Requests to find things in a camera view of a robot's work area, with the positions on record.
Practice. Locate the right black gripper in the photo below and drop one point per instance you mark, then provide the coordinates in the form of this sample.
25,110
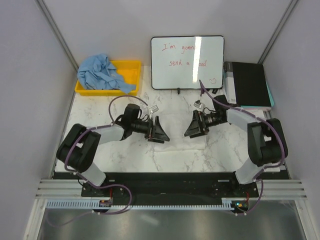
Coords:
197,128

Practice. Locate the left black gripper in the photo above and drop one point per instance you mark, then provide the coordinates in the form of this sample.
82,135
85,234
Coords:
155,134

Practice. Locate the white long sleeve shirt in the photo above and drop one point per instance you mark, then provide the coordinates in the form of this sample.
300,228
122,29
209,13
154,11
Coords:
178,142

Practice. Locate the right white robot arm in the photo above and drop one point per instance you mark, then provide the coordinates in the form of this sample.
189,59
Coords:
266,143

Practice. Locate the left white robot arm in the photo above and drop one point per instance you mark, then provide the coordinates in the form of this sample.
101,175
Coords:
79,147

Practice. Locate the blue long sleeve shirt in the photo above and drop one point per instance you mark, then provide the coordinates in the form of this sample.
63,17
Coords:
97,72

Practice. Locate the whiteboard with red writing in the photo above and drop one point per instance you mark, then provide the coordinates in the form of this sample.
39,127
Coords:
181,62

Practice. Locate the yellow plastic bin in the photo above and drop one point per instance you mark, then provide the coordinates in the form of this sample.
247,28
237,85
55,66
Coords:
131,72

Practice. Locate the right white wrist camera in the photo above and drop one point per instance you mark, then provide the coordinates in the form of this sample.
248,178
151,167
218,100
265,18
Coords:
199,105

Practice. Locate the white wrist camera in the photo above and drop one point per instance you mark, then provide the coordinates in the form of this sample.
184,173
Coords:
199,105
153,109

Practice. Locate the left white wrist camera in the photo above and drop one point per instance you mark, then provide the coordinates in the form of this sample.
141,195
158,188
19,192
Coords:
153,109

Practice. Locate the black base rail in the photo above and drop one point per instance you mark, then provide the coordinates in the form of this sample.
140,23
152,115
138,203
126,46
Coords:
146,184

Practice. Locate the white slotted cable duct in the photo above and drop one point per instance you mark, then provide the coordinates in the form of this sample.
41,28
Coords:
96,204

